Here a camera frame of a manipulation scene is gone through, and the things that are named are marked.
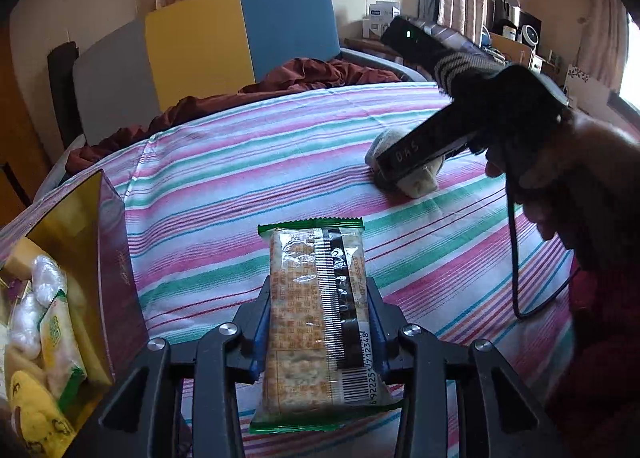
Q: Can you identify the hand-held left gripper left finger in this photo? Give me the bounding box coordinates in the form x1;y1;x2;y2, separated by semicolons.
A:
97;275;273;458

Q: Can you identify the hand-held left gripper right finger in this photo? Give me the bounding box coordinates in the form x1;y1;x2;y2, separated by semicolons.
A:
365;275;571;458

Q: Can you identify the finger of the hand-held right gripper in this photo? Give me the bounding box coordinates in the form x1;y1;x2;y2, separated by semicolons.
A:
375;140;416;184

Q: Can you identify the grey sock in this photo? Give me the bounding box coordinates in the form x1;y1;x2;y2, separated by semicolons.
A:
365;128;448;199

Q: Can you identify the green-edged cracker packet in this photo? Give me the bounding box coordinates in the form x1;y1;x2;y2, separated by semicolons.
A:
249;218;406;435

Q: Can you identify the gold-lined storage box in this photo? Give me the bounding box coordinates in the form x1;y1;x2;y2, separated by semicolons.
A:
0;169;151;458

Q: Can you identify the green label snack packet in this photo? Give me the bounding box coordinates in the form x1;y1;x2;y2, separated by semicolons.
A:
39;288;88;414

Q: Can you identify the white plastic-wrapped ball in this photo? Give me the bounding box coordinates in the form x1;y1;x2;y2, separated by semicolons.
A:
31;255;68;306
9;290;43;361

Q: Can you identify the yellow snack packet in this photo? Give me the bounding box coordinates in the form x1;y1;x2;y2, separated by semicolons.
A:
9;370;78;456

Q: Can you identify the yellow sponge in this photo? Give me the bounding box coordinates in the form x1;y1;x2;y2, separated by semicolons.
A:
2;238;46;279

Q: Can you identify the person's right hand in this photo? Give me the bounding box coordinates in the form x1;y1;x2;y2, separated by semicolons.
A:
485;108;640;271

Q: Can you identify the brown cardboard box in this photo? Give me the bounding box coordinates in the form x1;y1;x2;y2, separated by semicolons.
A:
487;33;523;59

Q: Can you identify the white cabinet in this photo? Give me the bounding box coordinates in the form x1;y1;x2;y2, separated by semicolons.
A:
530;53;556;76

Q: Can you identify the floral cardboard panel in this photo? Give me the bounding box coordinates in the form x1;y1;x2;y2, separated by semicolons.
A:
565;63;613;109

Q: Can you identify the black speaker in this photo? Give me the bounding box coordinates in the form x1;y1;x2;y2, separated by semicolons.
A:
492;0;543;44

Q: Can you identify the striped bedsheet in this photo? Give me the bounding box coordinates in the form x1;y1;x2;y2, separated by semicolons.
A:
0;82;586;458

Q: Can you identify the maroon blanket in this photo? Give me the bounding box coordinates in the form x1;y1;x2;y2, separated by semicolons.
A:
65;58;403;174

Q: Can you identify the wooden desk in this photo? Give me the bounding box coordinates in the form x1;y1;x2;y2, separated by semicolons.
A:
342;37;401;56

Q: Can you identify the pink floral curtain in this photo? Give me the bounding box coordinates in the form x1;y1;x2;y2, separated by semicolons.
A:
580;0;628;94

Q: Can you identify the window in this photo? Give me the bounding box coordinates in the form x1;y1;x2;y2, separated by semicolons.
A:
617;18;640;109

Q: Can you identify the white carton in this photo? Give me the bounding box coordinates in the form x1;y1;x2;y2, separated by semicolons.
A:
367;2;401;39

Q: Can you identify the grey yellow blue armchair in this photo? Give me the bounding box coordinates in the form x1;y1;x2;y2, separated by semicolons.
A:
35;0;431;199

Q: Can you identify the person's red garment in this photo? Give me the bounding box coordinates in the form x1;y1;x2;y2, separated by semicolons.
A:
542;258;640;458

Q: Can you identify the wooden wardrobe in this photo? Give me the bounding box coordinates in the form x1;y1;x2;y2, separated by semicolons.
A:
0;23;51;229

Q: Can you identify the black rolled mat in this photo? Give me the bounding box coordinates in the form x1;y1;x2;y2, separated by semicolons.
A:
47;40;86;151

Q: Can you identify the black cable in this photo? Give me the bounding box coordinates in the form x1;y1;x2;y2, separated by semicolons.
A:
502;138;581;321

